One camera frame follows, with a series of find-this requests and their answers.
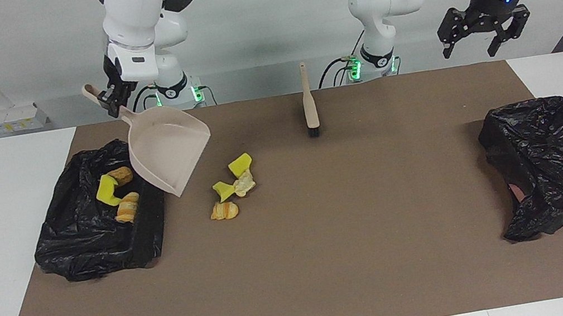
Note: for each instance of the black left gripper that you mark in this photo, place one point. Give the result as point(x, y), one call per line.
point(492, 6)

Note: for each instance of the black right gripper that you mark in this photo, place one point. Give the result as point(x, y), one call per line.
point(117, 79)

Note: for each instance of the beige plastic dustpan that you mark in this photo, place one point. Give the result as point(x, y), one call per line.
point(167, 148)

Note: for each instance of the brown bread nugget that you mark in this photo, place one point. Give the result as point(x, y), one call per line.
point(122, 175)

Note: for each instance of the yellow and green sponge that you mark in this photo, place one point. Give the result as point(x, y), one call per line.
point(106, 190)

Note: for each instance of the pale bread chunk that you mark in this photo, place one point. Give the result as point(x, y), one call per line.
point(127, 207)

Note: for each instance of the pointed yellow sponge piece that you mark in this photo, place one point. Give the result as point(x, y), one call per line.
point(222, 190)

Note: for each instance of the broad yellow sponge piece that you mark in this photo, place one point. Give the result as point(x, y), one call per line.
point(241, 164)

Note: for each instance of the orange croissant piece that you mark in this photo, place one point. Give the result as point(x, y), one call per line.
point(224, 210)

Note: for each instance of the beige brush with black bristles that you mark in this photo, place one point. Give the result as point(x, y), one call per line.
point(310, 108)

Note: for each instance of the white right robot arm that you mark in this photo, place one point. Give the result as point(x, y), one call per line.
point(131, 12)

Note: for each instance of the pink bin under bag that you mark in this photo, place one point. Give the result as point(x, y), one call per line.
point(517, 192)

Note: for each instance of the brown table mat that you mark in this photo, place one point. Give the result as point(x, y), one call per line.
point(304, 301)

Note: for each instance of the white wall socket box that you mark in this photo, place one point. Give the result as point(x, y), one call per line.
point(18, 118)

